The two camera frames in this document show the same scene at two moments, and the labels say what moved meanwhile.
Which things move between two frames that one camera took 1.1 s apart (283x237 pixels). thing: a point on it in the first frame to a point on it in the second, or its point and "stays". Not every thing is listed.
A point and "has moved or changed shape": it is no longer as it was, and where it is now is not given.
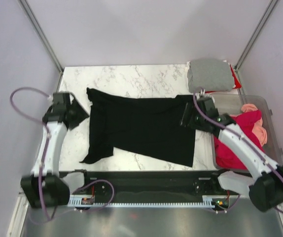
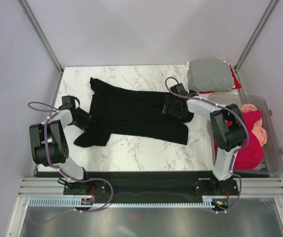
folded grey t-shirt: [209, 74] stays
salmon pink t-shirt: [259, 130] stays
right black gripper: [189, 110] to [170, 100]
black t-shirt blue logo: [151, 127] has moved or changed shape
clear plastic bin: [231, 104] stays
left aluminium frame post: [41, 34] stays
